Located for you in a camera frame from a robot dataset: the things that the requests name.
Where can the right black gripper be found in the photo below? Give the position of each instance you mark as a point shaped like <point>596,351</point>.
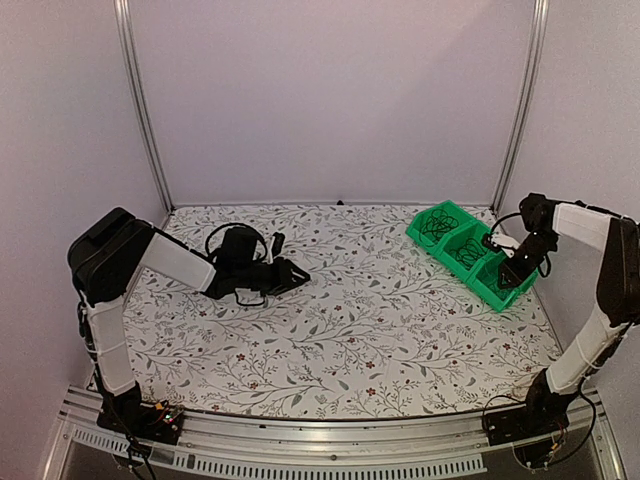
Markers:
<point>513,274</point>

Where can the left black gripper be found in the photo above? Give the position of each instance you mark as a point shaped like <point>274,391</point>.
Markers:
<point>288,284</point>

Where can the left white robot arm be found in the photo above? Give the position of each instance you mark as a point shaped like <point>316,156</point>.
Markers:
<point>106,259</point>

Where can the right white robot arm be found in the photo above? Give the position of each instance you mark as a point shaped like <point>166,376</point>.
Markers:
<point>528,236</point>

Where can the green three-compartment bin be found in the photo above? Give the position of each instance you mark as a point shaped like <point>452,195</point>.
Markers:
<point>453,237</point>

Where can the floral table mat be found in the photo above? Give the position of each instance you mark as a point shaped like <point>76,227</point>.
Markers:
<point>380,330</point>

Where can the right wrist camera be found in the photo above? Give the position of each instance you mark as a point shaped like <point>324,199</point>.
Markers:
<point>498,242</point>

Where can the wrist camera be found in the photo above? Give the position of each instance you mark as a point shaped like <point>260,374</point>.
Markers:
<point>498,242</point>
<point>274,247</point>

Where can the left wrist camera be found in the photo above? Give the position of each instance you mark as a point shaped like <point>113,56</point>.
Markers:
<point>274,247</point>

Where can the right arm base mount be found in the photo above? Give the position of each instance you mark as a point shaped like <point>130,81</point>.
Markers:
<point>521,423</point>

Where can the front aluminium rail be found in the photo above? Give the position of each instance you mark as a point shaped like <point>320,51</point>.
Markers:
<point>221,446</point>

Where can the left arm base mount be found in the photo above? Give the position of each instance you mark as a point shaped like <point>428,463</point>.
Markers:
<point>161,422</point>

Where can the right aluminium frame post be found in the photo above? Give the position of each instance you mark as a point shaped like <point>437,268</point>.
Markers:
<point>525,99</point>

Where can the aluminium frame post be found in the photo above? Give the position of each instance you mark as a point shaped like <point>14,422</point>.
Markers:
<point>525,99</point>
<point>133,71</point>

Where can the left aluminium frame post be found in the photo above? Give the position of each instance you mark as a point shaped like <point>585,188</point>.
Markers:
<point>133,71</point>

